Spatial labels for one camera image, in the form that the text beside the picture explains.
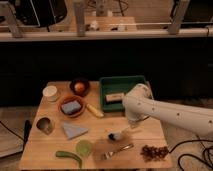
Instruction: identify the green plastic tray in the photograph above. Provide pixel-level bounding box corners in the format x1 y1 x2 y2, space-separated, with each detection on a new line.
99 75 146 112

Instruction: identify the blue sponge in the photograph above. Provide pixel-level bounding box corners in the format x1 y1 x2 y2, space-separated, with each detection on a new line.
61 101 81 115

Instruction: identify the green round lid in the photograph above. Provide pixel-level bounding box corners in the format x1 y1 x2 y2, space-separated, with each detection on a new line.
76 140 92 157

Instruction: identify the silver fork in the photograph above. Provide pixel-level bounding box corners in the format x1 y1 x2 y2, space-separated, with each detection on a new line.
101 143 134 160

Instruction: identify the orange egg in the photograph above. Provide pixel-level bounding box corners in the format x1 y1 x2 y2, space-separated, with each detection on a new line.
74 82 85 92

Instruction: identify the blue triangular cloth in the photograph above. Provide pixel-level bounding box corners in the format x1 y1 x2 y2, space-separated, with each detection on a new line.
63 123 89 139

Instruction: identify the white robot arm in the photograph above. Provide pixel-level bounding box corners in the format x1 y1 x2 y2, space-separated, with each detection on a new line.
122 84 213 137

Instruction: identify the black bristle dish brush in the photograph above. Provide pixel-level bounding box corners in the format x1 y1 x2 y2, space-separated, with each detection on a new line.
108 128 130 141

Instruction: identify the white rail beam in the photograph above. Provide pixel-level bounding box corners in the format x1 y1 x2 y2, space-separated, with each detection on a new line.
0 27 213 42

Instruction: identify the black floor cable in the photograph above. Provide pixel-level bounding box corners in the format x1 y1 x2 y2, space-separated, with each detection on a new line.
169 139 213 171

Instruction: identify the black bin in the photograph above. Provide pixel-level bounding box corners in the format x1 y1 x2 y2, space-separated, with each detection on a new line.
15 0 67 27

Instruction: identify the white cup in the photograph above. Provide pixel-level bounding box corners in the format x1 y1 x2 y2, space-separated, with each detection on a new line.
42 85 59 102

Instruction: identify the metal cup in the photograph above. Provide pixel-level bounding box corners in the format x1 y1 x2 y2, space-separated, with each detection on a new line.
36 117 54 135

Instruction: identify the dark brown bowl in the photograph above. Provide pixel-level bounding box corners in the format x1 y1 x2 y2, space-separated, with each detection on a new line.
70 78 90 97

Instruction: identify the brown crumb pile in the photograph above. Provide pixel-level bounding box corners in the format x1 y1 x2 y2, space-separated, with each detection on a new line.
141 145 169 162

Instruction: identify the tan sponge block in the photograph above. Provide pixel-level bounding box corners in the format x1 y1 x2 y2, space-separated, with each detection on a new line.
105 93 124 102

